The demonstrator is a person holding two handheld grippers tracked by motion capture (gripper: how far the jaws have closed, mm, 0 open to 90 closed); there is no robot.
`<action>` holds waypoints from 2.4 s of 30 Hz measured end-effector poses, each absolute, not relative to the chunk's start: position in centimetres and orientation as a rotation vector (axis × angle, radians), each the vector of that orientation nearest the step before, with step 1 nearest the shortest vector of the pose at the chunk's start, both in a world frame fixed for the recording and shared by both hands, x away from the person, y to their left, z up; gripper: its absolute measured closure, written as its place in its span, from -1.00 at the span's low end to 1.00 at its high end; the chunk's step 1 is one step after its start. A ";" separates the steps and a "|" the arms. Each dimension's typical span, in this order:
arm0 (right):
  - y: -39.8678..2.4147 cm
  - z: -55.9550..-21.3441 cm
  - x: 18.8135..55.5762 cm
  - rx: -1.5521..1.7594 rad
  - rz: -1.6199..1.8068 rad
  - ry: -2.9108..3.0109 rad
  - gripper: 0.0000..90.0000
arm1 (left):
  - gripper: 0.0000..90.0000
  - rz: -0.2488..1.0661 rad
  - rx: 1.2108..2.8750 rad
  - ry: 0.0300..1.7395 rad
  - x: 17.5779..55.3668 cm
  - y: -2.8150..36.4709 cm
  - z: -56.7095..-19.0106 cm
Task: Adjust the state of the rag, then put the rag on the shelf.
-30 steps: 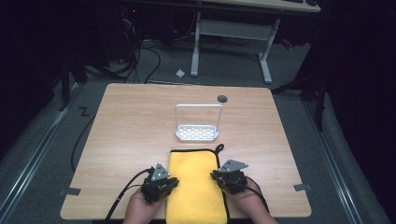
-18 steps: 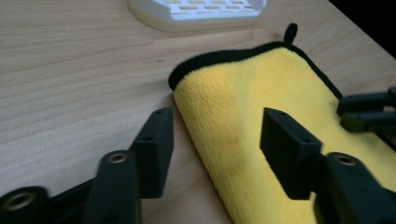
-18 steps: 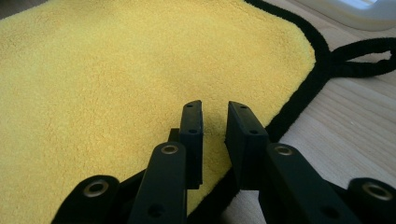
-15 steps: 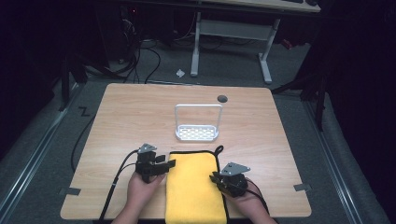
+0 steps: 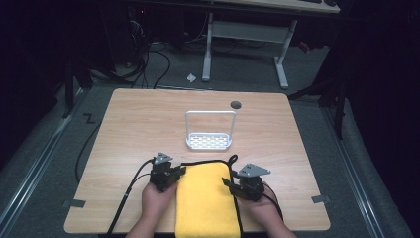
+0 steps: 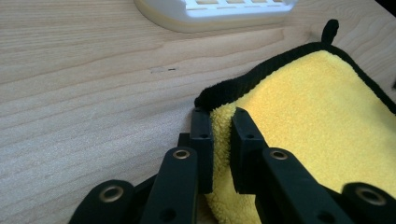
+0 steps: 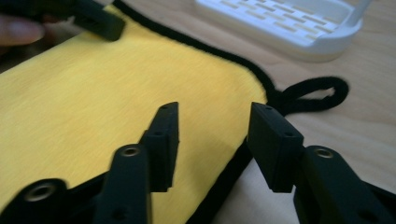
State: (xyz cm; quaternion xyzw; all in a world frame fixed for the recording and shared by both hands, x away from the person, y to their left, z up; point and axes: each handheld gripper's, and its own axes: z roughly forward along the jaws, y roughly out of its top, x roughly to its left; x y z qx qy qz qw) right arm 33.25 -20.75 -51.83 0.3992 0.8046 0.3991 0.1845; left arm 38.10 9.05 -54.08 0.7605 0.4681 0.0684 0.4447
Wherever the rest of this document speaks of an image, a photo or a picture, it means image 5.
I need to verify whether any white-framed wooden desk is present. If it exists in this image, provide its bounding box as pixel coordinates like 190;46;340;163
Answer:
201;0;341;90

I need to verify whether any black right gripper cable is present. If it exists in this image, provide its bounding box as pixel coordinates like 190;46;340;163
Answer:
262;181;285;222

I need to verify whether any black metal stand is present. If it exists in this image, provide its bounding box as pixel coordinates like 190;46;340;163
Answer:
61;54;94;119
286;62;350;141

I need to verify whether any bundle of black cables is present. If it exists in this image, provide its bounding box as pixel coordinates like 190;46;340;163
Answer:
113;16;172;90

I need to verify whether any yellow towel with black trim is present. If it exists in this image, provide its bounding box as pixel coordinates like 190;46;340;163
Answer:
174;154;245;238

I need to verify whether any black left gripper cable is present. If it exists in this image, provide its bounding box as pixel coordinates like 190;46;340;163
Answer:
104;158;157;238

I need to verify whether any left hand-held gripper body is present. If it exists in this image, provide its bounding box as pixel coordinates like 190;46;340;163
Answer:
149;151;182;193

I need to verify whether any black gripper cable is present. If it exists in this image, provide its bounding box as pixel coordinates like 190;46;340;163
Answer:
262;181;285;222
104;158;157;238

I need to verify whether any black floor cable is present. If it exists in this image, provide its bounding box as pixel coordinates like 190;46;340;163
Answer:
74;121;103;184

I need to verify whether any person's right hand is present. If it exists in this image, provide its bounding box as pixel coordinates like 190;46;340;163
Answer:
237;189;284;231

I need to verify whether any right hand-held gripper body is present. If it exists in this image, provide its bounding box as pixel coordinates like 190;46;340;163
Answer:
232;162;272;203

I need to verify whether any metal floor rail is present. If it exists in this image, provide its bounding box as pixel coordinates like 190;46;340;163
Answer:
0;88;87;232
320;106;386;238

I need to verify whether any person's left hand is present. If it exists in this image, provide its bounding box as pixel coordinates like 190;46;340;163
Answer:
141;179;180;227

